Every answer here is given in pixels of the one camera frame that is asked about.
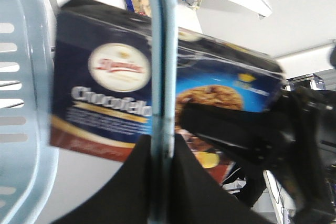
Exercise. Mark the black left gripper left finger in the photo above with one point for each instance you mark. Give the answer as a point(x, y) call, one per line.
point(124, 198)

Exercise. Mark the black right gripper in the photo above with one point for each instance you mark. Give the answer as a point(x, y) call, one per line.
point(258, 138)

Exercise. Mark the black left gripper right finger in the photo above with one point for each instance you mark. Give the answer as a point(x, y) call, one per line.
point(197, 198)

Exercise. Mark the dark blue cookie box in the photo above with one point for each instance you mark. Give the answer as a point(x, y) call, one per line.
point(102, 98)

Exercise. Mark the light blue plastic basket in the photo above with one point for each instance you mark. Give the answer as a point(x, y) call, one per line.
point(28, 165)

